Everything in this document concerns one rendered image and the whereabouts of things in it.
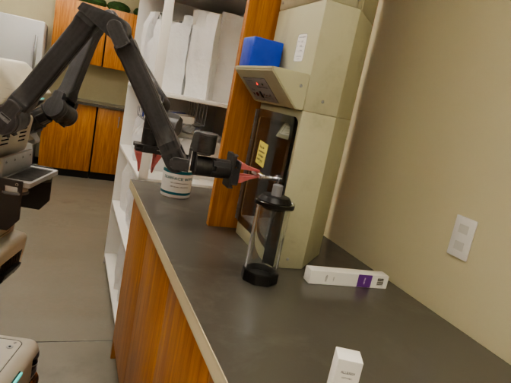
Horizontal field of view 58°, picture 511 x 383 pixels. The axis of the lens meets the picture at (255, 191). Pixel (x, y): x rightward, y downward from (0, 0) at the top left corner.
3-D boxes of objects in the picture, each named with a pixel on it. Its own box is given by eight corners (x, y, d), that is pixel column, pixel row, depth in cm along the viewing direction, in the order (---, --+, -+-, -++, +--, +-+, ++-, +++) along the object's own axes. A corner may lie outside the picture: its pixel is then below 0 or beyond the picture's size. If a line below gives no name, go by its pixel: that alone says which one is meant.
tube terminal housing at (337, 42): (296, 236, 176) (342, 30, 161) (340, 270, 147) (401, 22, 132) (235, 232, 166) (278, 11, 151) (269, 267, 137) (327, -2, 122)
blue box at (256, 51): (266, 71, 153) (271, 44, 151) (278, 72, 144) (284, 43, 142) (238, 65, 149) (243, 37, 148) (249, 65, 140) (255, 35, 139)
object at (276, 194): (287, 207, 128) (291, 184, 126) (293, 216, 119) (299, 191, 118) (254, 201, 126) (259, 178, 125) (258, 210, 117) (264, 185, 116)
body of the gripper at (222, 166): (240, 155, 133) (216, 151, 130) (233, 189, 135) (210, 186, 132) (233, 151, 139) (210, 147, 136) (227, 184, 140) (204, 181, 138)
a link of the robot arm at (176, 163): (170, 163, 136) (168, 168, 128) (177, 125, 134) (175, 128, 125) (210, 169, 138) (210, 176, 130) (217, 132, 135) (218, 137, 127)
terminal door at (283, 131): (237, 219, 164) (259, 108, 156) (269, 251, 136) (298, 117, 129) (236, 219, 164) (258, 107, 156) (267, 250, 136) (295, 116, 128)
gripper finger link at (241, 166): (265, 166, 136) (235, 161, 132) (260, 188, 137) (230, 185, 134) (256, 161, 142) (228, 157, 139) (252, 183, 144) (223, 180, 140)
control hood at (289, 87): (261, 102, 157) (266, 72, 155) (303, 111, 128) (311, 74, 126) (229, 96, 152) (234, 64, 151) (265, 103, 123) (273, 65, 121)
